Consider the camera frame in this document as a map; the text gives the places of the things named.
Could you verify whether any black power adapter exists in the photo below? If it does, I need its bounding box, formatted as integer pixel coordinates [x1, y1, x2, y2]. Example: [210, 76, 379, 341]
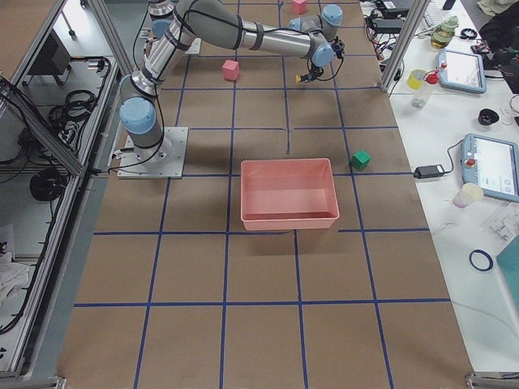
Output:
[413, 165, 446, 179]

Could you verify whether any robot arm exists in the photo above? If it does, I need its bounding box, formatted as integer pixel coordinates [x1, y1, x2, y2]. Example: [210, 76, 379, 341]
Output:
[116, 1, 344, 178]
[289, 4, 344, 41]

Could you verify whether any teach pendant far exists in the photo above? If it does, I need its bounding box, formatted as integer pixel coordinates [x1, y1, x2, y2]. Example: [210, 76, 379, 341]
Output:
[437, 49, 487, 94]

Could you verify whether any yellow tape roll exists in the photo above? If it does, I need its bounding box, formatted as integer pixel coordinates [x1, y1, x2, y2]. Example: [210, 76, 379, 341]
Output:
[406, 69, 427, 91]

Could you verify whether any red capped squeeze bottle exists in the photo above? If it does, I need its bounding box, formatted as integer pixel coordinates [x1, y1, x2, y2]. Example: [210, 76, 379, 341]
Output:
[411, 70, 440, 109]

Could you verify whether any aluminium frame post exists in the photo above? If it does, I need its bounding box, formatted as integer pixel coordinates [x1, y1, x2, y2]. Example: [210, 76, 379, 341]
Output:
[379, 0, 430, 92]

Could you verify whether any pink plastic bin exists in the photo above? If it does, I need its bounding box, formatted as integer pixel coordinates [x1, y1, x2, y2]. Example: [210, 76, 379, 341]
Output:
[240, 158, 340, 231]

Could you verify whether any green cube near bin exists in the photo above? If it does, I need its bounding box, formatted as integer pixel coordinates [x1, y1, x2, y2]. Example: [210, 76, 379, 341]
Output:
[350, 149, 371, 171]

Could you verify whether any blue tape ring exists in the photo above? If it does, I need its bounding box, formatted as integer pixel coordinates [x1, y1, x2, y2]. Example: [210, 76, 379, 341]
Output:
[469, 250, 495, 272]

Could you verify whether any teach pendant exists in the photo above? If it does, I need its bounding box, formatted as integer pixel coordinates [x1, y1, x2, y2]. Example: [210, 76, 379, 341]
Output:
[437, 49, 487, 94]
[461, 134, 518, 203]

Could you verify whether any teach pendant near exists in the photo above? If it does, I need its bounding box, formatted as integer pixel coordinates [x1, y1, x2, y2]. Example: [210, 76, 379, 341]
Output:
[461, 134, 518, 203]

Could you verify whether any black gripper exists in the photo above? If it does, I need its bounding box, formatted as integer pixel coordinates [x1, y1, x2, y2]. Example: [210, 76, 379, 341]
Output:
[305, 60, 324, 83]

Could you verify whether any pink cube far side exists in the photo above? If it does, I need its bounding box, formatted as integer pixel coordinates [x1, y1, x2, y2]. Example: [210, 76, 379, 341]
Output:
[291, 0, 307, 15]

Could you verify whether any pink cube centre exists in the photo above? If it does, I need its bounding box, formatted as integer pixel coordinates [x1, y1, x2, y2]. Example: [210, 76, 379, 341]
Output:
[221, 59, 240, 82]

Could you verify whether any pink cube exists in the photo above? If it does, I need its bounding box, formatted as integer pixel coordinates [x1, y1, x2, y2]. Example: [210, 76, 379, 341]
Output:
[221, 59, 240, 82]
[291, 0, 307, 15]

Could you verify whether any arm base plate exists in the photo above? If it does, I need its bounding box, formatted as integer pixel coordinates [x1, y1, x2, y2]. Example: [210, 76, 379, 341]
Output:
[117, 126, 189, 179]

